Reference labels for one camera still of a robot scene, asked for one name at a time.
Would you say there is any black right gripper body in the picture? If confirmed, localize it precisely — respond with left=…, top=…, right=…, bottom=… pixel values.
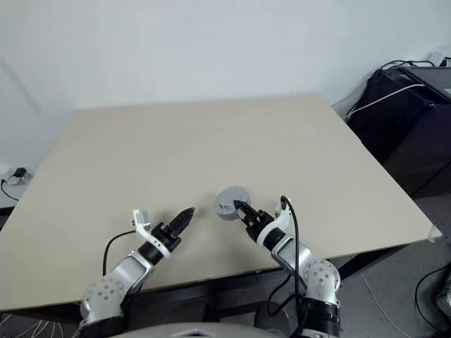
left=242, top=209, right=276, bottom=244

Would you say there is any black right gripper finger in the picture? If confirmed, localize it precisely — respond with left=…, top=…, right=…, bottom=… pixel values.
left=235, top=210, right=258, bottom=227
left=231, top=199, right=254, bottom=217

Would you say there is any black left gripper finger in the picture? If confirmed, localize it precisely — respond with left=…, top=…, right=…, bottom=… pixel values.
left=168, top=206, right=195, bottom=230
left=173, top=208, right=197, bottom=238

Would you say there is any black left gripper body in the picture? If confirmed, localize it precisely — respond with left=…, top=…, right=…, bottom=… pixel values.
left=150, top=223, right=185, bottom=254

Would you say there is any silver motor cover circuit board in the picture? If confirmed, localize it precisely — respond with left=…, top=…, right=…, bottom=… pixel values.
left=215, top=186, right=254, bottom=212

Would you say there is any dark rounded shape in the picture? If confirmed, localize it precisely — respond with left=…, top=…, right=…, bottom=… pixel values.
left=253, top=299, right=283, bottom=328

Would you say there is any grey robot torso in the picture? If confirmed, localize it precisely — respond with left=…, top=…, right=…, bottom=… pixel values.
left=119, top=322, right=279, bottom=338

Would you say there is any black equipment cabinet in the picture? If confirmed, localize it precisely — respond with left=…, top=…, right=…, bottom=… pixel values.
left=347, top=66, right=451, bottom=199

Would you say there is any white power strip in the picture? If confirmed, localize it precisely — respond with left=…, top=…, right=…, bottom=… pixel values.
left=0, top=163, right=35, bottom=186

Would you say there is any grey floor device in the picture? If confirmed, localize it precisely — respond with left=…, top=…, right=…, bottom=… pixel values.
left=435, top=281, right=451, bottom=318

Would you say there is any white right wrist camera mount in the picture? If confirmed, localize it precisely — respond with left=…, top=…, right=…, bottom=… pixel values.
left=255, top=199, right=295, bottom=247

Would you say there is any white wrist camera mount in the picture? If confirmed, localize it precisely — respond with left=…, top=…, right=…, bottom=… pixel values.
left=132, top=209, right=170, bottom=256
left=255, top=199, right=295, bottom=247

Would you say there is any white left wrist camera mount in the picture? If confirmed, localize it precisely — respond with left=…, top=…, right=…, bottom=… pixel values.
left=132, top=209, right=170, bottom=256

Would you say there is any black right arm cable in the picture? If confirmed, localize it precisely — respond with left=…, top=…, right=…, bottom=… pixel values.
left=267, top=195, right=307, bottom=338

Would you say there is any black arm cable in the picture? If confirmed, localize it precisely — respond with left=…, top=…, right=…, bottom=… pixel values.
left=103, top=230, right=137, bottom=275
left=267, top=195, right=307, bottom=338

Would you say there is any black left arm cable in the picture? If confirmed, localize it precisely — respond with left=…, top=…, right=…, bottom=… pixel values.
left=103, top=230, right=137, bottom=275

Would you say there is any thin white floor cable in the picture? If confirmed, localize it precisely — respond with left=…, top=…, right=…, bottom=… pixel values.
left=359, top=273, right=402, bottom=330

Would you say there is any black adapter cord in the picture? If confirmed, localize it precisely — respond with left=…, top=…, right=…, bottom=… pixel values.
left=0, top=179, right=18, bottom=201

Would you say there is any black floor cable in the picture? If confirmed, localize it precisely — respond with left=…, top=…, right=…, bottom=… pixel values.
left=414, top=263, right=451, bottom=327

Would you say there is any white cable on cabinet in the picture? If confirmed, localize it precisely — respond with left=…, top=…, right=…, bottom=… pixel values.
left=347, top=83, right=426, bottom=119

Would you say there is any black cable above cabinet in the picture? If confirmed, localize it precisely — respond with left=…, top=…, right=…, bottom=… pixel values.
left=380, top=59, right=436, bottom=71

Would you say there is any white wall socket box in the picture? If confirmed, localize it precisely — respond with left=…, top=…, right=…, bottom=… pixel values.
left=428, top=47, right=450, bottom=66

